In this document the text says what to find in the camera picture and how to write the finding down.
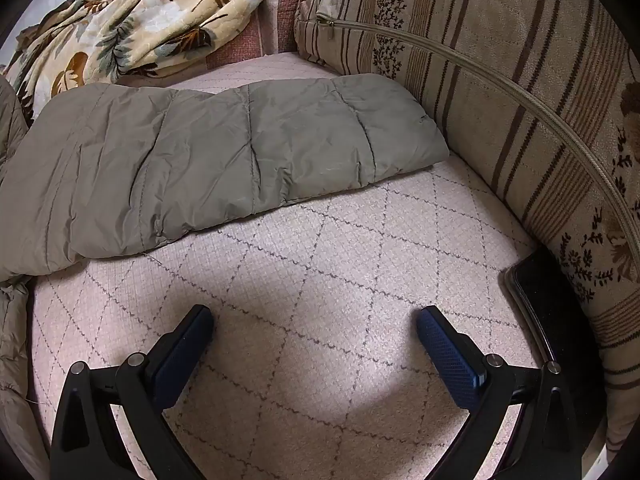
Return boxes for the striped floral sofa cushion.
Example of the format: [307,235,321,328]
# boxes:
[294,0,640,461]

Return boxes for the leaf print blanket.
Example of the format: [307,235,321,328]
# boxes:
[2,0,283,126]

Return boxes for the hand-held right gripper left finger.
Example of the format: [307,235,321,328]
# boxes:
[50,304,216,480]

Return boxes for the black tablet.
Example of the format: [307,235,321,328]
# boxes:
[502,246,571,376]

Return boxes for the olive quilted jacket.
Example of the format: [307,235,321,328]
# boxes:
[0,73,450,480]

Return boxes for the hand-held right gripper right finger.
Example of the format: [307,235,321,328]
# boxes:
[416,305,583,480]

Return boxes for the beige braided cable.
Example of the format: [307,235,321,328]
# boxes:
[357,22,636,266]

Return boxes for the pink quilted sofa cover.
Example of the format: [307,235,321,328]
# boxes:
[22,52,551,480]

